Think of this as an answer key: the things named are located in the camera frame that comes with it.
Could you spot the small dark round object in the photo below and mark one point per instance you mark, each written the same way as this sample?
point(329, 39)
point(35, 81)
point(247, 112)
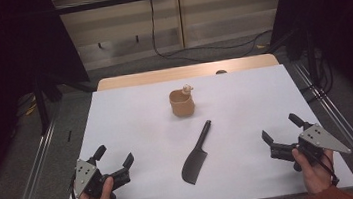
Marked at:
point(221, 72)

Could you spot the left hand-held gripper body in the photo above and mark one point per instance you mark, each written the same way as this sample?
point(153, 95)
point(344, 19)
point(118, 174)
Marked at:
point(84, 175)

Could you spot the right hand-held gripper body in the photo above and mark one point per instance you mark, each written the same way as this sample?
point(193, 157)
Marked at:
point(316, 139)

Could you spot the black metal stand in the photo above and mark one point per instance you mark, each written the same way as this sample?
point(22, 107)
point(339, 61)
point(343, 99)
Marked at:
point(312, 64)
point(42, 108)

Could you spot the metal floor rail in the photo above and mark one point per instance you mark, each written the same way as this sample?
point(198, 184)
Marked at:
point(29, 183)
point(352, 133)

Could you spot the small black stick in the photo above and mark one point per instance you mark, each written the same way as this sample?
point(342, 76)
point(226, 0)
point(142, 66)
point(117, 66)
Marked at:
point(69, 136)

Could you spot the black kitchen knife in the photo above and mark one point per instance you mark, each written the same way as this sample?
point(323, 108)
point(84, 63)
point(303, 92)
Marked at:
point(194, 163)

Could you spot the tan cup with small figure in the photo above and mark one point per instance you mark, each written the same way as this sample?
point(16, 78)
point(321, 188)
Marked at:
point(181, 104)

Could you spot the person's right hand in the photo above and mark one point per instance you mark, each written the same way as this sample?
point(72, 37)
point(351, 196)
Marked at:
point(315, 174)

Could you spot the light wooden table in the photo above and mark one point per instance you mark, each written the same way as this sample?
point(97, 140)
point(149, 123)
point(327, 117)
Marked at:
point(161, 75)

